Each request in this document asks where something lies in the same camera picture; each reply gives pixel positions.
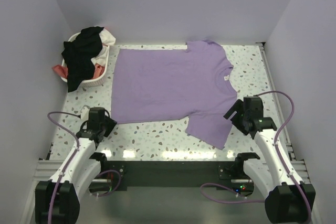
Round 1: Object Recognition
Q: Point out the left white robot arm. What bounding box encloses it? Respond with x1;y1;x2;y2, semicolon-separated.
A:
35;107;122;223

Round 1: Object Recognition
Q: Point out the white laundry basket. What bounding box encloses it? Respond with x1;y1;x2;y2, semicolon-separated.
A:
60;31;116;88

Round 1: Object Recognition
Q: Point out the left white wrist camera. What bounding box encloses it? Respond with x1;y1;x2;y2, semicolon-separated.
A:
79;105;90;121

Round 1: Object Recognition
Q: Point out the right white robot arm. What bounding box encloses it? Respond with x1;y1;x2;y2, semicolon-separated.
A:
224;96;316;223

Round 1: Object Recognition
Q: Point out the aluminium frame rail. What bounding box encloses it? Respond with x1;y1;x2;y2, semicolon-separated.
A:
19;143;62;223

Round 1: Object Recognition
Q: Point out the black t shirt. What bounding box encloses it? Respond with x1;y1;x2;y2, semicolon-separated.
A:
61;26;103;92

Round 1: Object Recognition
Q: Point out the coral orange t shirt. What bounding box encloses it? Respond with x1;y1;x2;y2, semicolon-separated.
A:
52;64;105;79

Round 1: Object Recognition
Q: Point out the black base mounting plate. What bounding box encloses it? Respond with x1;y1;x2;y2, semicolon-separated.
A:
89;161;255;194

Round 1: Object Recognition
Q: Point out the purple t shirt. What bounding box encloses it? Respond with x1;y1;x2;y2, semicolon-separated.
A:
111;40;237;149

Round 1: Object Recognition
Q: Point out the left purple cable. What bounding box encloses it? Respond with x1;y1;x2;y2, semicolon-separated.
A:
46;111;121;224

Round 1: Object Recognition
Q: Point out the white t shirt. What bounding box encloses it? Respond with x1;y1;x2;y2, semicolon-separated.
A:
91;28;116;67

